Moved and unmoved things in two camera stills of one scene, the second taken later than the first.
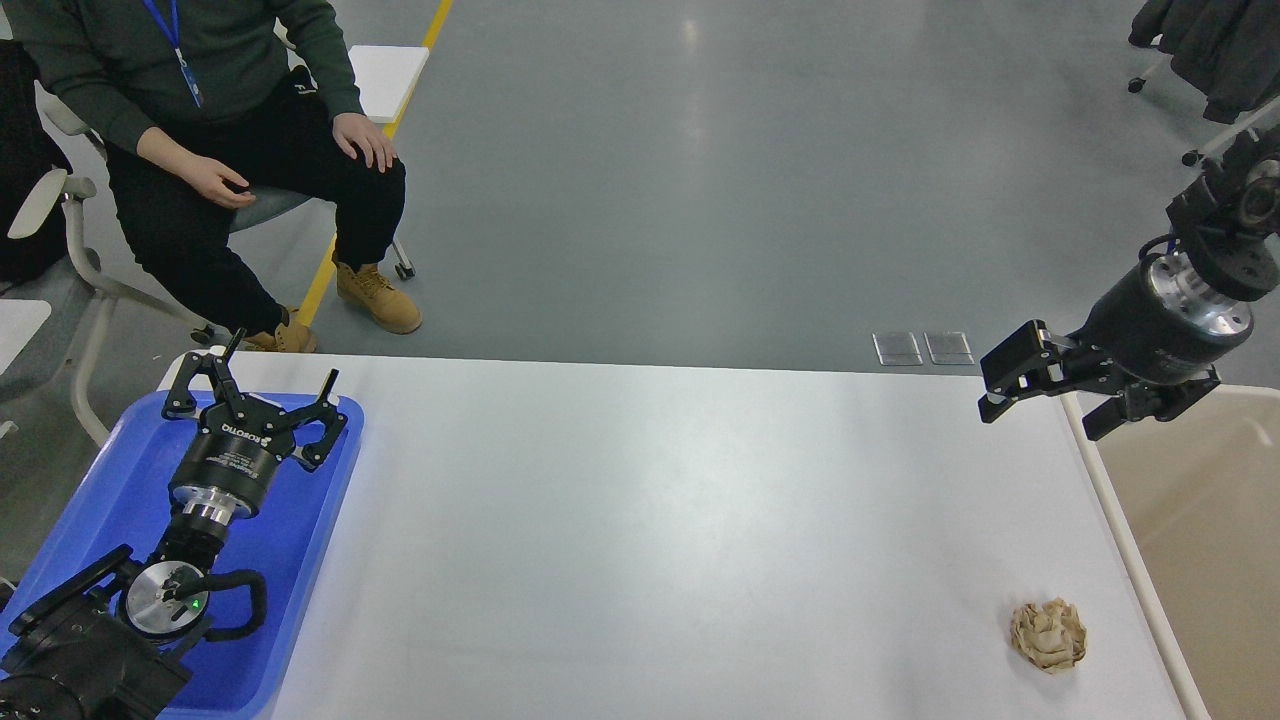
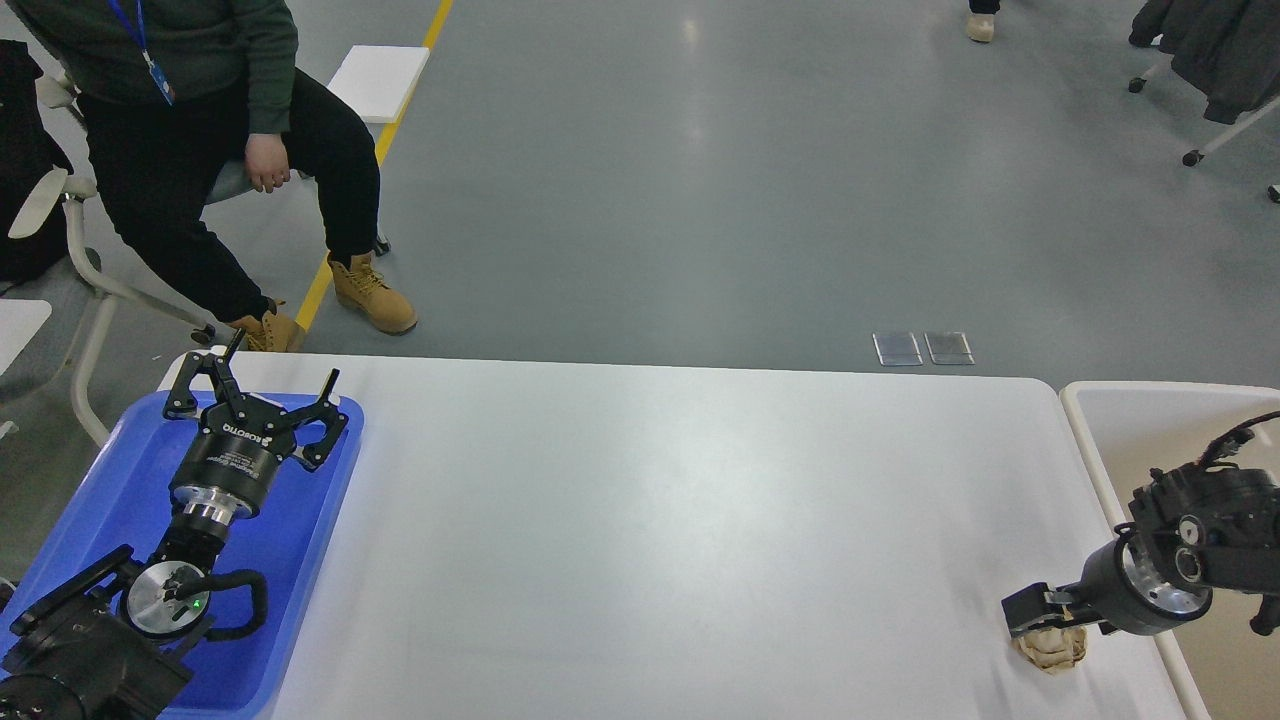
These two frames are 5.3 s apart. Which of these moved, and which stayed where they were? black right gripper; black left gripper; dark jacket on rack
Moved: black right gripper
Stayed: black left gripper; dark jacket on rack
